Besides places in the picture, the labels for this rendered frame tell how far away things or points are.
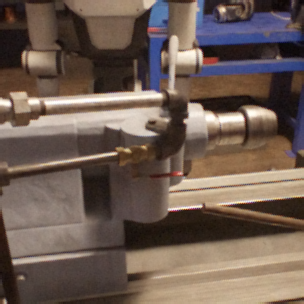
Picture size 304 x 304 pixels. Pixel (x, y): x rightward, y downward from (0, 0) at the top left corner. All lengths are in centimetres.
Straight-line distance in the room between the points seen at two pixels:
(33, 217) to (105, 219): 13
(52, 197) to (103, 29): 70
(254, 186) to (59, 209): 60
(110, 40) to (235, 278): 80
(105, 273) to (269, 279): 33
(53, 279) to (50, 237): 8
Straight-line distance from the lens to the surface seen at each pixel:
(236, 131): 92
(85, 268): 86
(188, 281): 93
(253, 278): 96
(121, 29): 140
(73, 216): 84
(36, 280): 88
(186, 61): 147
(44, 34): 150
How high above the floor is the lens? 148
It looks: 28 degrees down
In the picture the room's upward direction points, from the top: straight up
